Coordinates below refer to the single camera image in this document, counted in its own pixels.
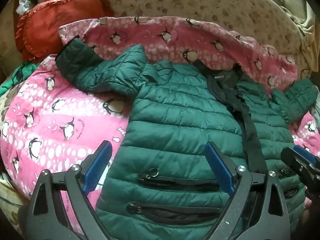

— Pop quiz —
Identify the green cloth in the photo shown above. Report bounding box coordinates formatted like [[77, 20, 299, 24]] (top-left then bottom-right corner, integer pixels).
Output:
[[0, 62, 38, 96]]

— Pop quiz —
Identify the red ruffled pillow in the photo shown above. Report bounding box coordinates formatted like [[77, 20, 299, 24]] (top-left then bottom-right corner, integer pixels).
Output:
[[14, 0, 116, 62]]

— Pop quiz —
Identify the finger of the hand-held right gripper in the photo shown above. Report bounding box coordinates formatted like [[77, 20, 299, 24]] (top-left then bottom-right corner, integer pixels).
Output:
[[280, 147, 320, 200], [294, 145, 320, 168]]

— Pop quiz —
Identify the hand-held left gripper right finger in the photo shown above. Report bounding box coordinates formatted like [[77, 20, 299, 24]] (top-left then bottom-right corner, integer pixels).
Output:
[[200, 141, 291, 240]]

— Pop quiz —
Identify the cream crumpled cloth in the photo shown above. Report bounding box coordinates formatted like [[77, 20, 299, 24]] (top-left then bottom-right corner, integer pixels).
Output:
[[272, 0, 318, 55]]

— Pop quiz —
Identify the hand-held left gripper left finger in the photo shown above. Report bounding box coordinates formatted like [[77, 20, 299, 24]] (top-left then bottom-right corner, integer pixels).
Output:
[[19, 140, 113, 240]]

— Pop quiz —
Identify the cream leaf print cloth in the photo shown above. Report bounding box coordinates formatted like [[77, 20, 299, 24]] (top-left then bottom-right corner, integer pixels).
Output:
[[0, 174, 29, 233]]

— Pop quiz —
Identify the clear plastic wrap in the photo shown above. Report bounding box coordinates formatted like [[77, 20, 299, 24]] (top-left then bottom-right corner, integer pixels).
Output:
[[16, 0, 32, 13]]

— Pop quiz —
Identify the beige floral bed sheet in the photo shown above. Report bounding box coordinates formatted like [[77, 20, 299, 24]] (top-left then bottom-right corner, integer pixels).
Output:
[[80, 0, 314, 73]]

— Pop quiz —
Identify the green puffer jacket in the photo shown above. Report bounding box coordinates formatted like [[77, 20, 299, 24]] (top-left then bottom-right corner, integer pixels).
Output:
[[55, 39, 320, 240]]

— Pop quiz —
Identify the pink penguin print blanket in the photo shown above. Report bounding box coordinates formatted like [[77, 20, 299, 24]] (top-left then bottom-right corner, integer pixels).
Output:
[[0, 16, 320, 240]]

